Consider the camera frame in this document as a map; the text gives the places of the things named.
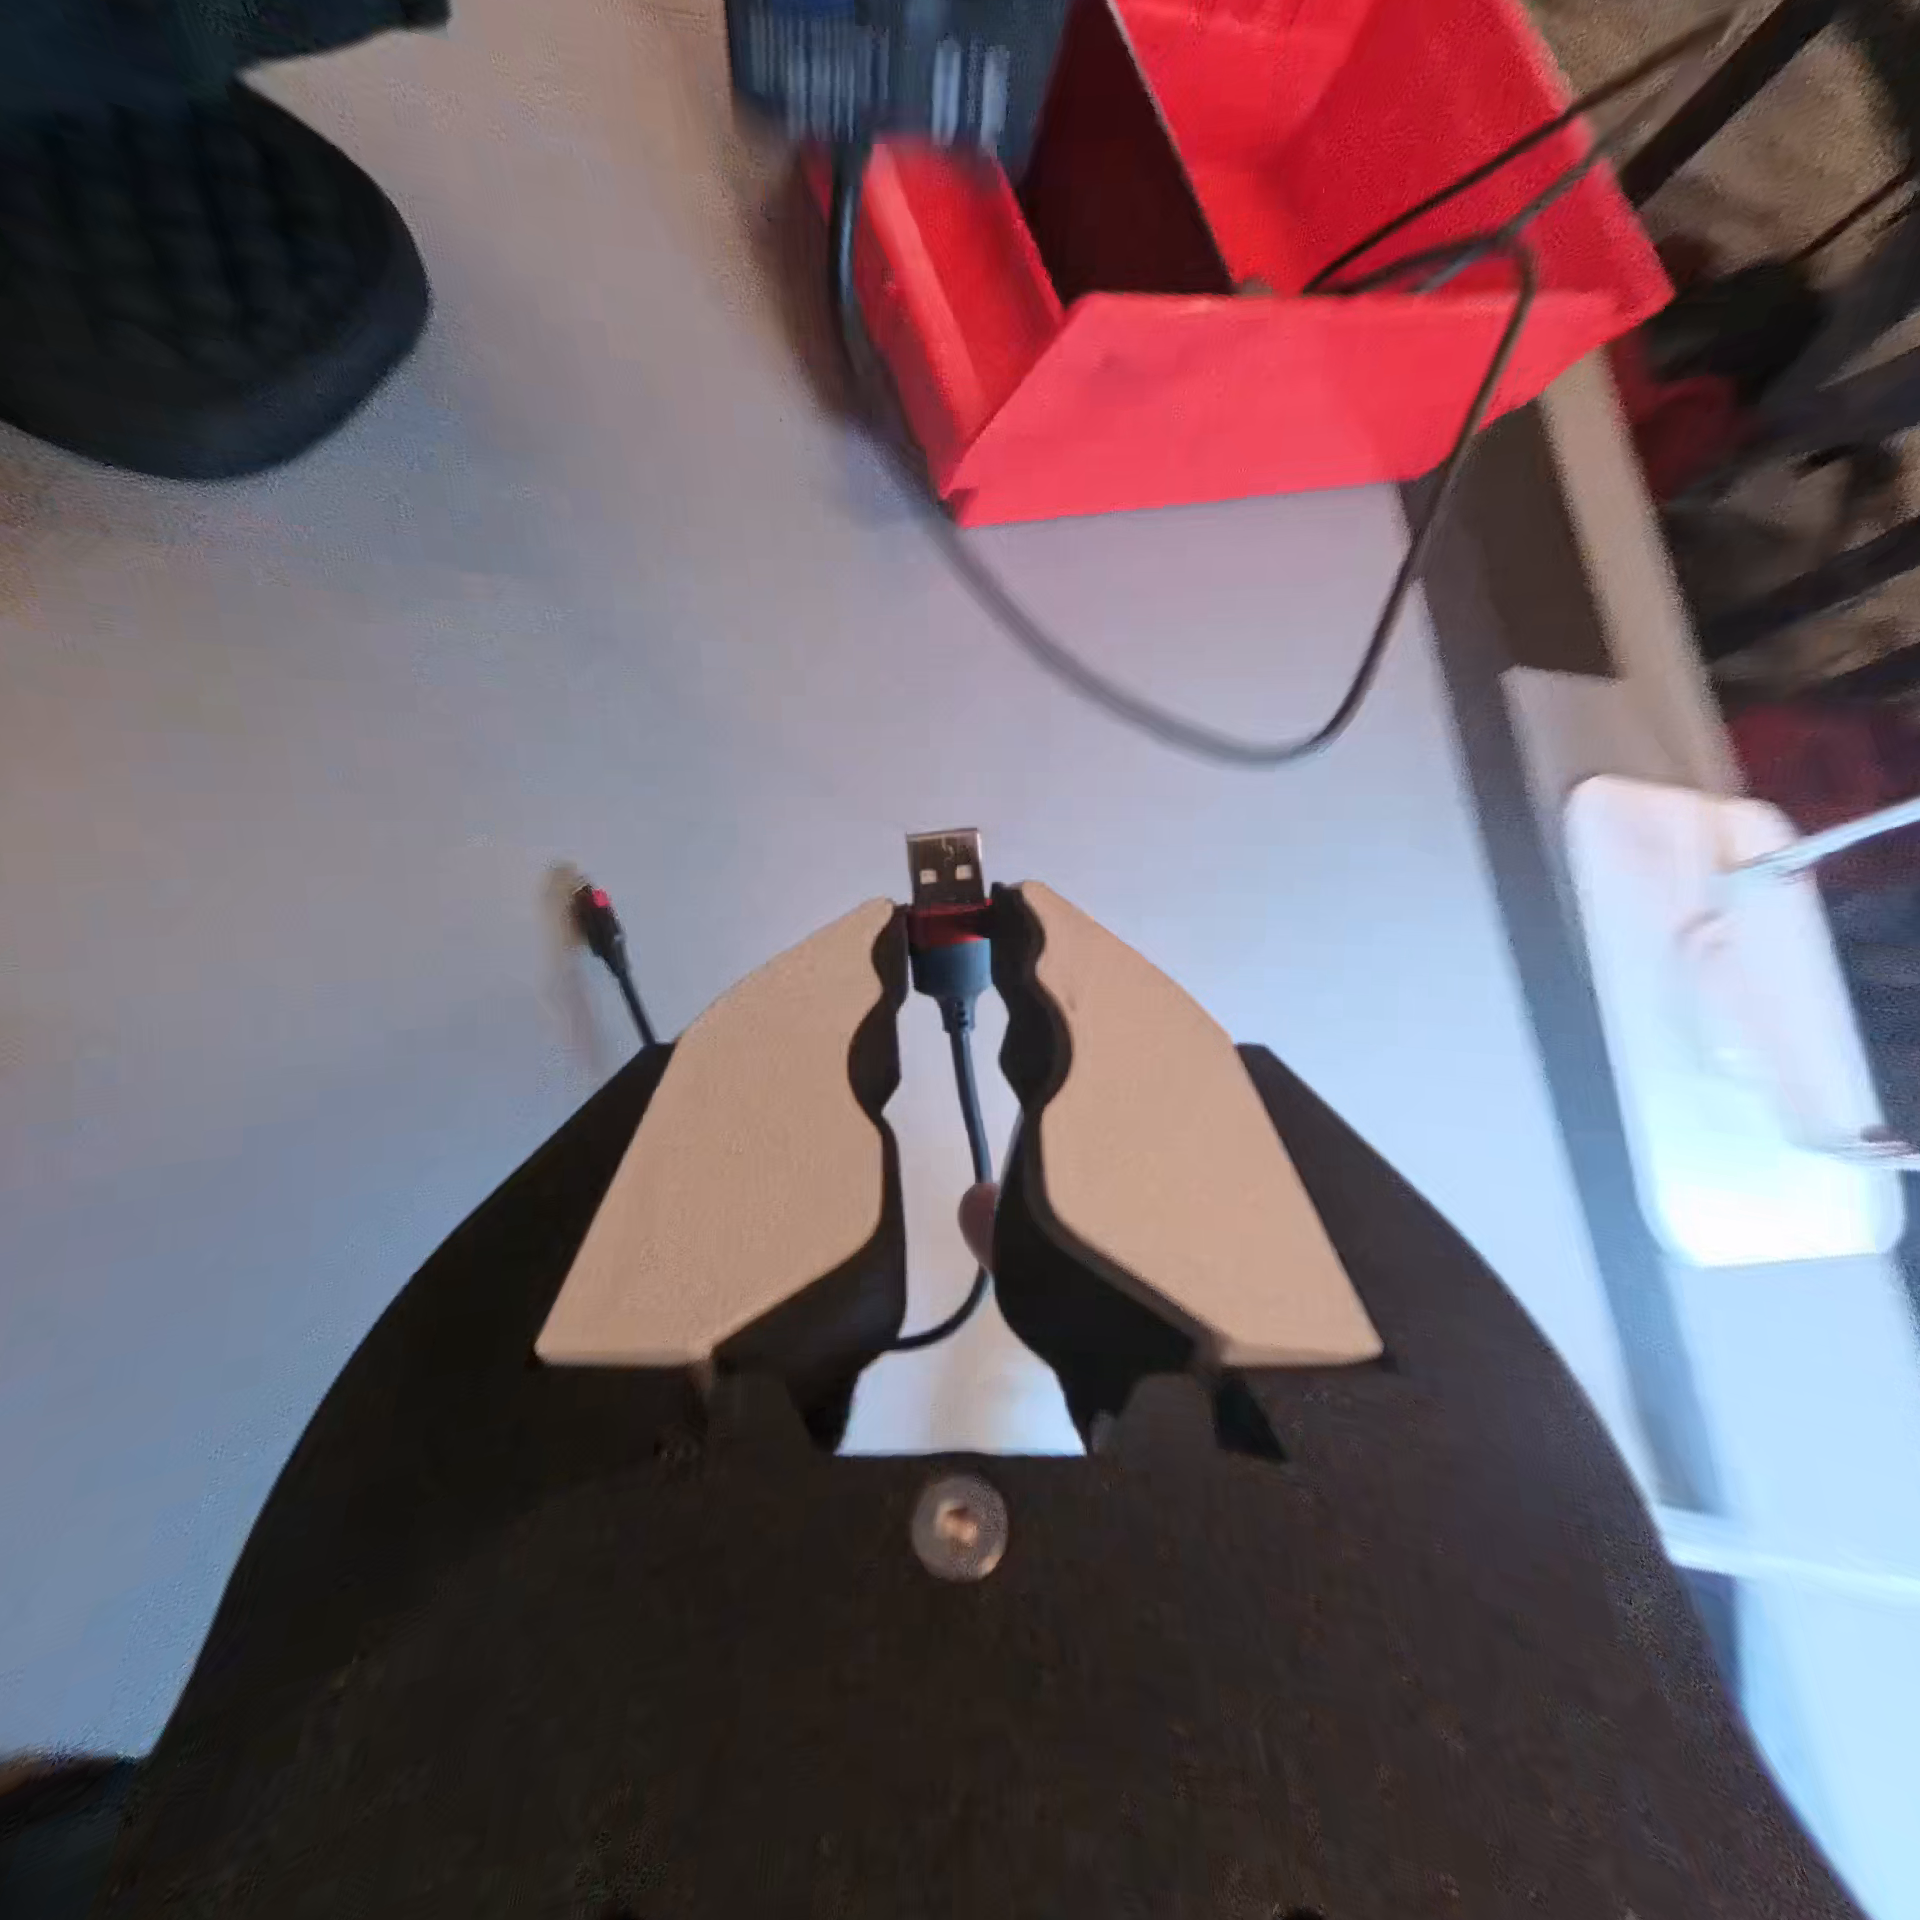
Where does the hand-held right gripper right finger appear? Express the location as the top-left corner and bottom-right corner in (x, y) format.
(989, 880), (1385, 1373)

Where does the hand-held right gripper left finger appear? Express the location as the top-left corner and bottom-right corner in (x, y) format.
(533, 895), (914, 1373)

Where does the black cable with red plugs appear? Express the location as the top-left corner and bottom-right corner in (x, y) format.
(568, 824), (1001, 1354)

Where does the long black hub cable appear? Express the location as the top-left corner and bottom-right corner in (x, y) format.
(830, 0), (1870, 769)

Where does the red plastic bin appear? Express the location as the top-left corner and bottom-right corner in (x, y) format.
(800, 0), (1678, 529)

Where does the grey multi-port usb hub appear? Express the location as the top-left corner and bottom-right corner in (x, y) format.
(726, 0), (1070, 165)

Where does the white metal stand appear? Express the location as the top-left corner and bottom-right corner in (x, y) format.
(1558, 773), (1920, 1268)

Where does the black divider panel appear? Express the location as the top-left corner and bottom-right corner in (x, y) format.
(1019, 0), (1251, 297)

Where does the black textured rounded object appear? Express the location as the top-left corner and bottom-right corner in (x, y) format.
(0, 66), (433, 482)

